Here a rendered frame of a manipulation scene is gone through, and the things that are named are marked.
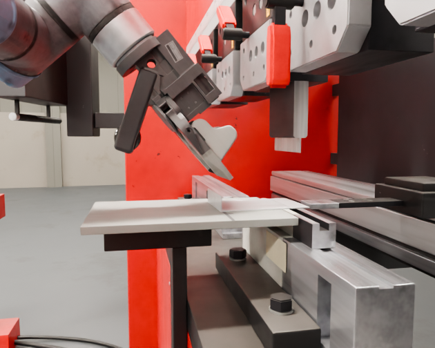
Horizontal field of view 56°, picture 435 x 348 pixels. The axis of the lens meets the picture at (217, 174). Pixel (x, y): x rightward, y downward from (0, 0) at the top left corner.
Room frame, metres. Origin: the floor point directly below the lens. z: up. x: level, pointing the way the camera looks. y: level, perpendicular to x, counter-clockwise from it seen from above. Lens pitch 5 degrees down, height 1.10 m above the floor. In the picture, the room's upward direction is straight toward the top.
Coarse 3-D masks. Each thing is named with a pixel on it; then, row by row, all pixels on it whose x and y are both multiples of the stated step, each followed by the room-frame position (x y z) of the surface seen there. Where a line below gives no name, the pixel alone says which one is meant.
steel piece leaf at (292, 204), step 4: (276, 200) 0.63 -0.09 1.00; (280, 200) 0.63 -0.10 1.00; (284, 200) 0.63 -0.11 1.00; (288, 200) 0.63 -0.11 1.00; (292, 200) 0.63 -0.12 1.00; (284, 204) 0.59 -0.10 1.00; (288, 204) 0.59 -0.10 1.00; (292, 204) 0.59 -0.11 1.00; (296, 204) 0.59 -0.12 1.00; (300, 204) 0.59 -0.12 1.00; (292, 208) 0.57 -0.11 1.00; (296, 208) 0.57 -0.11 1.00; (300, 208) 0.57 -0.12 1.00; (304, 208) 0.57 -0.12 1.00; (308, 208) 0.58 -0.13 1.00
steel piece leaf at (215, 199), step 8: (208, 192) 0.63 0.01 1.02; (208, 200) 0.63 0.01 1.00; (216, 200) 0.57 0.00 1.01; (224, 200) 0.63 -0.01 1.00; (232, 200) 0.63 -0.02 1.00; (240, 200) 0.63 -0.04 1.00; (248, 200) 0.63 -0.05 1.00; (256, 200) 0.63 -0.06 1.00; (264, 200) 0.63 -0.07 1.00; (272, 200) 0.63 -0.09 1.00; (216, 208) 0.57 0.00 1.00; (224, 208) 0.56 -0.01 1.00; (232, 208) 0.56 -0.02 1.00; (240, 208) 0.56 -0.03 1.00; (248, 208) 0.56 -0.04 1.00; (256, 208) 0.56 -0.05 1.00; (264, 208) 0.56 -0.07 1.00; (272, 208) 0.56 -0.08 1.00; (280, 208) 0.57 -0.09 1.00; (288, 208) 0.57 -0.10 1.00
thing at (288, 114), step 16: (272, 96) 0.63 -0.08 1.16; (288, 96) 0.57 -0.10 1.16; (304, 96) 0.55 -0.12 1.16; (272, 112) 0.63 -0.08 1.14; (288, 112) 0.57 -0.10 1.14; (304, 112) 0.55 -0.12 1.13; (272, 128) 0.63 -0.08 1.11; (288, 128) 0.57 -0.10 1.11; (304, 128) 0.55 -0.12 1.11; (288, 144) 0.59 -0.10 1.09
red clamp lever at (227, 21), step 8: (224, 8) 0.68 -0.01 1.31; (224, 16) 0.66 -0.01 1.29; (232, 16) 0.66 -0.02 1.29; (224, 24) 0.65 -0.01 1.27; (232, 24) 0.65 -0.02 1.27; (224, 32) 0.62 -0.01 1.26; (232, 32) 0.63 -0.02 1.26; (240, 32) 0.63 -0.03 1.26; (248, 32) 0.64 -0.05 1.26; (232, 40) 0.64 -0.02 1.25; (240, 40) 0.64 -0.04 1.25
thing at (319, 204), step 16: (416, 176) 0.68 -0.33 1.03; (384, 192) 0.66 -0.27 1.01; (400, 192) 0.62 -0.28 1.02; (416, 192) 0.58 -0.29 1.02; (432, 192) 0.58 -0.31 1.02; (320, 208) 0.59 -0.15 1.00; (336, 208) 0.59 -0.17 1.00; (400, 208) 0.62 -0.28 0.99; (416, 208) 0.58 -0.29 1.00; (432, 208) 0.57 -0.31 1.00
